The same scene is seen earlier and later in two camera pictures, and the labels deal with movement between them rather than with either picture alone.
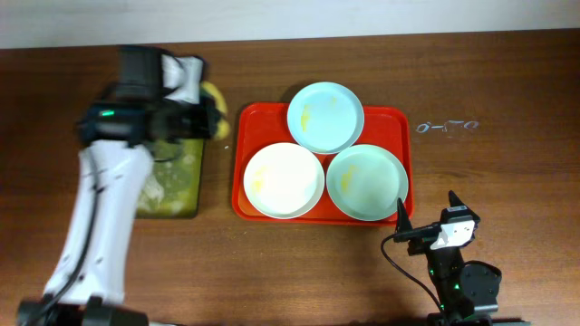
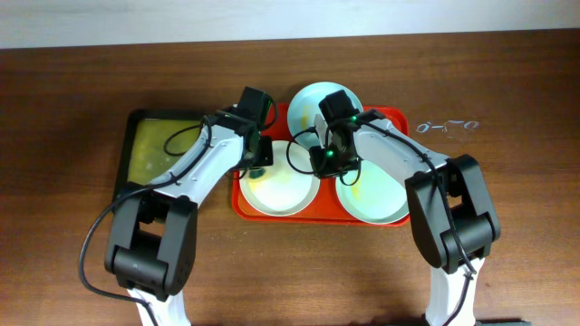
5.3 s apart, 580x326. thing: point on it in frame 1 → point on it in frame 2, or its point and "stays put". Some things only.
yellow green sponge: (223, 126) → (256, 173)
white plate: (284, 181) stays put
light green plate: (365, 182) stays put
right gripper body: (419, 240) → (331, 162)
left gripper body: (208, 118) → (259, 158)
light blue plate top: (325, 118) stays put
